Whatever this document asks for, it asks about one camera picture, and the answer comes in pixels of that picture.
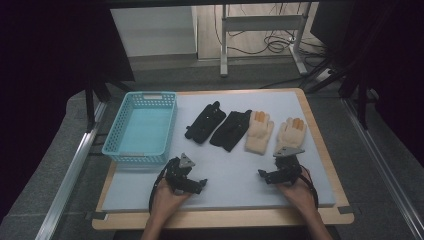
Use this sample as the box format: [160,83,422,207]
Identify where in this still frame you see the aluminium rail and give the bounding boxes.
[34,100,108,240]
[342,97,424,240]

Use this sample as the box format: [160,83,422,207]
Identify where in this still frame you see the black stand legs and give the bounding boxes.
[304,58,381,132]
[83,78,136,132]

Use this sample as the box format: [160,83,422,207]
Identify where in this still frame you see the white power strip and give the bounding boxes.
[315,67,332,84]

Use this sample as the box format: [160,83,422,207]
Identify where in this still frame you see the white cabinet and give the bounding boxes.
[110,5,199,58]

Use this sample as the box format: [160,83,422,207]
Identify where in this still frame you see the black glove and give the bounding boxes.
[209,109,253,153]
[184,100,228,145]

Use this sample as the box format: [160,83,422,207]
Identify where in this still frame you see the dark curtain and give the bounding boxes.
[0,0,136,221]
[309,0,424,168]

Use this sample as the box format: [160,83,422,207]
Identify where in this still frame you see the person's left hand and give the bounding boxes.
[151,179,193,222]

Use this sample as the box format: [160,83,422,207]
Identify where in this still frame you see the light blue plastic basket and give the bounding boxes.
[101,91,179,167]

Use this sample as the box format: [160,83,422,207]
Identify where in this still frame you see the beige fluffy glove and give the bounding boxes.
[273,116,307,154]
[244,110,275,156]

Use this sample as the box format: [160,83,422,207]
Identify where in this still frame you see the black floor cables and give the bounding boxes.
[212,2,333,91]

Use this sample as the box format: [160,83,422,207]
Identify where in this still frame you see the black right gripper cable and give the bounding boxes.
[298,164,320,210]

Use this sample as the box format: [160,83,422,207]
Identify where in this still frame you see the white metal stand frame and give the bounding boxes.
[219,2,310,78]

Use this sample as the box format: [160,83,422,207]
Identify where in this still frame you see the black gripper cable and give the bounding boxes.
[148,162,172,214]
[298,164,320,210]

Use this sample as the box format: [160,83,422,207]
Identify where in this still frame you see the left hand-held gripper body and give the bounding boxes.
[164,152,202,196]

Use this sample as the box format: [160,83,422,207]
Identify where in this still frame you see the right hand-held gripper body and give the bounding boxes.
[269,145,306,186]

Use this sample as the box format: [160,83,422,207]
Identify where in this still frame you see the person's right hand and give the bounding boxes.
[275,167,318,218]

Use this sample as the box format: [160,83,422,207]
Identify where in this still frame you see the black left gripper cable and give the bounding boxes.
[148,162,172,214]

